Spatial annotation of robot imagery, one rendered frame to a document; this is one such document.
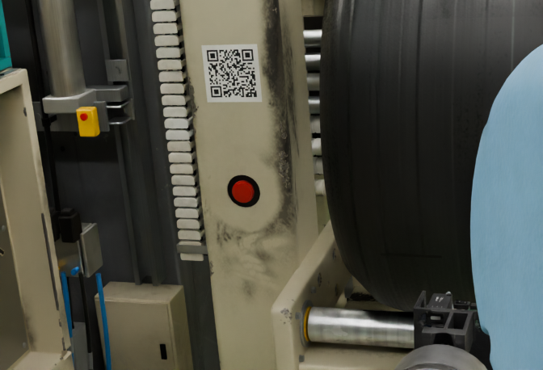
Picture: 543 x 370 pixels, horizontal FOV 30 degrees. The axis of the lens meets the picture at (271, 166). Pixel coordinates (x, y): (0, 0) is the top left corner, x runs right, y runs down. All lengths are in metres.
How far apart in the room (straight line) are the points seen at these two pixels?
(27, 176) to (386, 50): 0.47
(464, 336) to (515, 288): 0.57
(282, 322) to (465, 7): 0.46
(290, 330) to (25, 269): 0.34
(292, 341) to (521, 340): 0.99
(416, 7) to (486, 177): 0.76
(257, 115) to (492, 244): 1.00
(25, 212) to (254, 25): 0.36
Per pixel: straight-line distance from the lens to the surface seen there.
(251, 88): 1.30
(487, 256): 0.32
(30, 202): 1.27
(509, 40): 1.05
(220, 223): 1.37
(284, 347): 1.29
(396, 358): 1.31
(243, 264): 1.38
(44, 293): 1.31
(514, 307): 0.31
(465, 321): 0.92
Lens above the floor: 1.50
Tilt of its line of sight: 18 degrees down
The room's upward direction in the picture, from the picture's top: 5 degrees counter-clockwise
